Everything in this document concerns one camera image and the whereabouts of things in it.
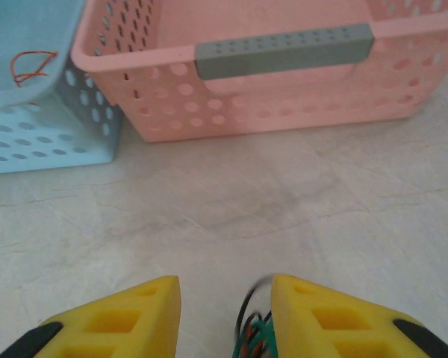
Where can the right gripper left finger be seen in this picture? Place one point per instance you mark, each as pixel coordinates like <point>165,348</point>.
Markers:
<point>134,320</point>

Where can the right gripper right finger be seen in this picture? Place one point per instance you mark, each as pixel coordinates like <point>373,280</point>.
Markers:
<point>321,328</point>

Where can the blue plastic basket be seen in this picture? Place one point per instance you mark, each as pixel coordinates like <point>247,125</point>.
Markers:
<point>33,123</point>

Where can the pink plastic basket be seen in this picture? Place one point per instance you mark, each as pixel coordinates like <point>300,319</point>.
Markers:
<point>283,100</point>

